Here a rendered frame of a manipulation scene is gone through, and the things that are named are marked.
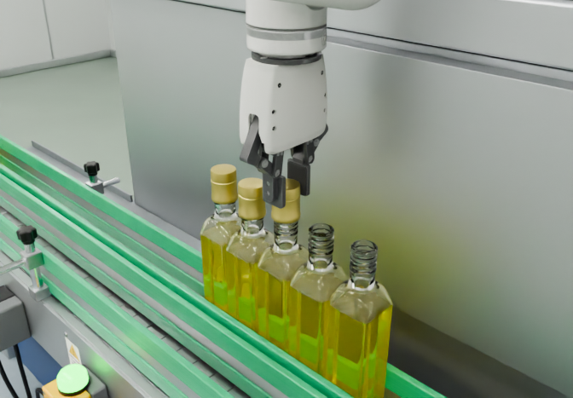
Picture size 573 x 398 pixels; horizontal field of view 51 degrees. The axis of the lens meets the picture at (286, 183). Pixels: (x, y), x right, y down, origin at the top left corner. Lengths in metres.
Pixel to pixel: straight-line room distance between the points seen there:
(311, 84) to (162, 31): 0.49
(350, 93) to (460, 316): 0.31
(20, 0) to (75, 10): 0.60
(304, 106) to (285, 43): 0.08
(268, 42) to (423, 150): 0.23
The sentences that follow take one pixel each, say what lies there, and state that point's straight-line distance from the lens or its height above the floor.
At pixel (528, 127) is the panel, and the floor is 1.44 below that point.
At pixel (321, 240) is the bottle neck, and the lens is 0.67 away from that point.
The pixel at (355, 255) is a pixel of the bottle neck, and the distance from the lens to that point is 0.65.
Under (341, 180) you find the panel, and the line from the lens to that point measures 0.81.
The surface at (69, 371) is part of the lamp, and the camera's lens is 0.97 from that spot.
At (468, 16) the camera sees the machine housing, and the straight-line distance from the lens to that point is 0.67.
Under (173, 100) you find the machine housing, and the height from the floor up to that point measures 1.32.
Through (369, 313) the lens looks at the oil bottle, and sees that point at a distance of 0.67.
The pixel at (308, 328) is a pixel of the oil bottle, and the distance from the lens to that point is 0.73.
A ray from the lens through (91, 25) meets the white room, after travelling 7.19.
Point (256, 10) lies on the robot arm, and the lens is 0.61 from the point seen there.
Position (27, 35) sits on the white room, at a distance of 6.88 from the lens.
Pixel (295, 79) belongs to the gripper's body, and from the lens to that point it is 0.63.
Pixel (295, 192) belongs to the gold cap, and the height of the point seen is 1.34.
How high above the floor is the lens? 1.65
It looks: 26 degrees down
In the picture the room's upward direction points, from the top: straight up
